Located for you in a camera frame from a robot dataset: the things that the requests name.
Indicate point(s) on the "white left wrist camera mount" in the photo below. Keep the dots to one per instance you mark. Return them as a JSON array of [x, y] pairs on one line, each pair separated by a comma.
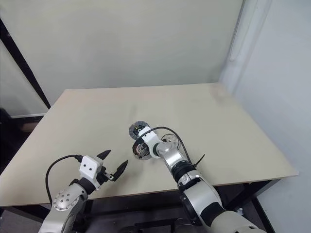
[[88, 167]]

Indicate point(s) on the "grey motor housing copper stator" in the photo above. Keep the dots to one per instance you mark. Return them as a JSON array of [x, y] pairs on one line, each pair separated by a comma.
[[143, 156]]

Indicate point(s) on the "black table frame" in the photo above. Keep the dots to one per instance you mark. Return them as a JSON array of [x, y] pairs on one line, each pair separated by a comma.
[[262, 189]]

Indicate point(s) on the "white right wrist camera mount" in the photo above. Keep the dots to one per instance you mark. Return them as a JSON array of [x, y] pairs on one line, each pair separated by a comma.
[[151, 140]]

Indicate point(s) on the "grey window ledge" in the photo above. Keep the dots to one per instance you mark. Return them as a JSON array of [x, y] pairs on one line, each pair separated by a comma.
[[29, 115]]

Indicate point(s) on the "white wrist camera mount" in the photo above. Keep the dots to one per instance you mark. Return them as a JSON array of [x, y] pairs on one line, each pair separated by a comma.
[[88, 167], [151, 140]]

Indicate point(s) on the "black diagonal frame post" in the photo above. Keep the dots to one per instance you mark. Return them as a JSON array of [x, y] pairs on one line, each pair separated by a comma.
[[24, 68]]

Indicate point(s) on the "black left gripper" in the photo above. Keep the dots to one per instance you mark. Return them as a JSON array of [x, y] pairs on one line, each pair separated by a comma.
[[103, 176]]

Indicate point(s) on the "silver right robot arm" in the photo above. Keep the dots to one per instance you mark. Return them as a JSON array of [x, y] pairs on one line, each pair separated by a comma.
[[201, 194]]

